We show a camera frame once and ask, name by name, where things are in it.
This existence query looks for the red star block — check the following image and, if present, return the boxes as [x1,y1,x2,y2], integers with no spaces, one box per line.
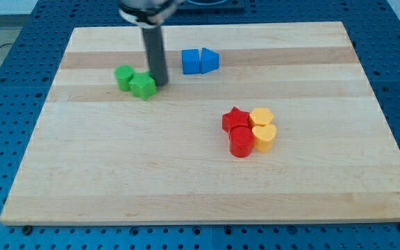
[222,106,249,133]

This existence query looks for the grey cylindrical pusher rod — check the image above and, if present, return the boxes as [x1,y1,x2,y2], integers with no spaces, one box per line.
[142,26,168,87]

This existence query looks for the green star block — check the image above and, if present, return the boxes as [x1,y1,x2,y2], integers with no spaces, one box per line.
[129,72,157,101]

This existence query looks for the yellow heart block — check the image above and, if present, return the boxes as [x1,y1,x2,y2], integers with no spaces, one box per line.
[251,124,277,153]

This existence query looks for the yellow hexagon block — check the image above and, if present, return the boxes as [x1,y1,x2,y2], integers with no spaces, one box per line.
[249,107,274,128]

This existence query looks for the red cylinder block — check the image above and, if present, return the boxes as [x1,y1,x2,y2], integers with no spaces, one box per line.
[229,126,255,158]

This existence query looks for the wooden board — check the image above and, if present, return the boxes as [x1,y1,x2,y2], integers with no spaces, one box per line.
[0,22,400,226]

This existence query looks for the blue triangle block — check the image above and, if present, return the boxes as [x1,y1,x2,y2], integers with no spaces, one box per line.
[200,48,219,74]

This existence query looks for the blue cube block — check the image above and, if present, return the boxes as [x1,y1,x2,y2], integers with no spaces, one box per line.
[181,49,200,74]

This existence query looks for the green cylinder block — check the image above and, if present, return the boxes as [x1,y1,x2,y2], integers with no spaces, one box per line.
[114,65,135,92]

